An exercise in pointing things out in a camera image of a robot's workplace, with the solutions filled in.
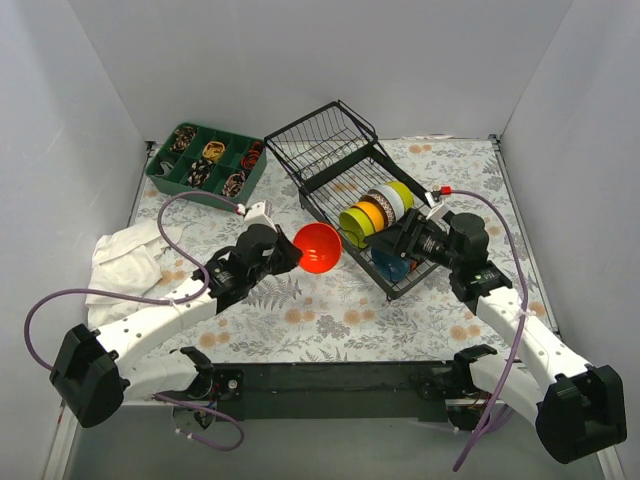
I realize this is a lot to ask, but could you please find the red orange bowl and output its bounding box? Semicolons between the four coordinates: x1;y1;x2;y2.
293;222;342;274

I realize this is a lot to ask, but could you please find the lime green bowl back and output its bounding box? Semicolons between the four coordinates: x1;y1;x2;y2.
387;181;414;210

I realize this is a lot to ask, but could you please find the lime green bowl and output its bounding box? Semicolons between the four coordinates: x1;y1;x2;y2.
339;207;375;248
387;181;414;210

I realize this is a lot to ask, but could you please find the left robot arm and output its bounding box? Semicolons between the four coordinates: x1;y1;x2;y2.
50;224;302;428

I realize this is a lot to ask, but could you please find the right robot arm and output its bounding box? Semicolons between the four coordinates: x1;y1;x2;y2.
365;209;627;464

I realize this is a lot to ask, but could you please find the blue bowl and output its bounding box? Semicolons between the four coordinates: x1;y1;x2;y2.
370;249;410;283

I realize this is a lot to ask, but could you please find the yellow orange bowl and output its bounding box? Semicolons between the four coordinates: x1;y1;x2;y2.
353;200;388;233

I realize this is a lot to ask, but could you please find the lime green bowl front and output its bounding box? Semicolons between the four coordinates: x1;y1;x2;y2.
339;207;375;248

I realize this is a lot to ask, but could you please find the brown patterned bowl left row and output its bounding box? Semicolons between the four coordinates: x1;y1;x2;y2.
361;190;396;227

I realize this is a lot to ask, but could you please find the white bowl left row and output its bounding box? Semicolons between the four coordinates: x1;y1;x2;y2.
371;184;405;220

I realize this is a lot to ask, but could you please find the floral patterned table mat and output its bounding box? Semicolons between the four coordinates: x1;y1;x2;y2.
129;139;556;363

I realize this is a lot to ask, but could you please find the pink floral rolled belt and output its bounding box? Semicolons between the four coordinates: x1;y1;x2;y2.
222;170;248;198

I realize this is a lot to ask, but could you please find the green compartment organizer tray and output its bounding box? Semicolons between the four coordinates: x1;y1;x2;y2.
146;122;267;211

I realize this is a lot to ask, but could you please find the red black rolled belt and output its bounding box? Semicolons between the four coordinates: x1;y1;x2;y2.
240;141;263;171

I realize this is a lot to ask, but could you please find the dark floral rolled belt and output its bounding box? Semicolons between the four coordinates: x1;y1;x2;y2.
186;158;215;189

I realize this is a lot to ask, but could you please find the yellow rolled belt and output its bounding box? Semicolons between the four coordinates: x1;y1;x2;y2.
201;140;226;163

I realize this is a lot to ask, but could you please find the white crumpled cloth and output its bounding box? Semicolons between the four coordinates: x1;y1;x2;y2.
85;220;168;328

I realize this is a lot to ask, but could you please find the grey rolled belt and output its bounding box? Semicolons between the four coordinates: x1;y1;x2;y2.
152;160;174;178

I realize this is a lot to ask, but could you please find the brown patterned rolled belt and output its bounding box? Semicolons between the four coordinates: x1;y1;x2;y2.
169;125;198;153

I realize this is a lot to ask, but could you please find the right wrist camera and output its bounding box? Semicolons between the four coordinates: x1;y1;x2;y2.
424;186;453;224

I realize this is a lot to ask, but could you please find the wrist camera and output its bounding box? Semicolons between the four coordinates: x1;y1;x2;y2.
244;201;276;230
424;186;453;224

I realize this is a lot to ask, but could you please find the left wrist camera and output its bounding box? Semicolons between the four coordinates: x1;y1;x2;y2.
244;201;276;230

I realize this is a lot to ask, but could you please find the black wire dish rack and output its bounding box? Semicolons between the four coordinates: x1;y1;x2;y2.
264;100;436;300

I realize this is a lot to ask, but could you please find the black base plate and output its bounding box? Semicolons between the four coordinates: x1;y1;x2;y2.
213;361;480;422

